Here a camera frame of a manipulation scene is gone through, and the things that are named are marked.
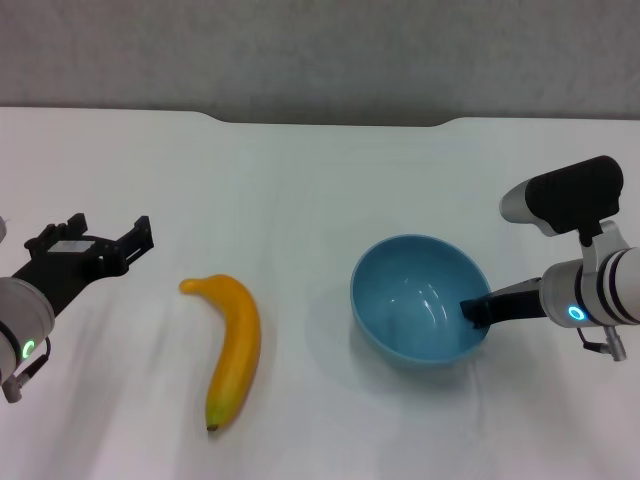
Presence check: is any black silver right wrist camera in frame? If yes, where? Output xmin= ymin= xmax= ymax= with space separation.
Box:
xmin=499 ymin=155 xmax=626 ymax=237

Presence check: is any yellow banana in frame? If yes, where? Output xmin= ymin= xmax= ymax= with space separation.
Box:
xmin=179 ymin=273 xmax=263 ymax=432

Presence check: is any right arm cable with plug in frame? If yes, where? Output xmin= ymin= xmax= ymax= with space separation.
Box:
xmin=576 ymin=323 xmax=629 ymax=362

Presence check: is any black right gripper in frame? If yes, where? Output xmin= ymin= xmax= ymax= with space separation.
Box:
xmin=459 ymin=277 xmax=549 ymax=330

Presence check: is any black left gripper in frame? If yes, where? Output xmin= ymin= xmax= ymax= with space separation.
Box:
xmin=11 ymin=212 xmax=155 ymax=322

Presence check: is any arm cable with plug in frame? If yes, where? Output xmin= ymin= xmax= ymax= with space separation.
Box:
xmin=1 ymin=337 xmax=52 ymax=404
xmin=576 ymin=323 xmax=629 ymax=362

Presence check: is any blue bowl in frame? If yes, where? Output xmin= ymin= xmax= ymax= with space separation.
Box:
xmin=349 ymin=234 xmax=493 ymax=371

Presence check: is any left arm cable with plug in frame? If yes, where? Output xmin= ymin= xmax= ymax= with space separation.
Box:
xmin=1 ymin=337 xmax=52 ymax=404

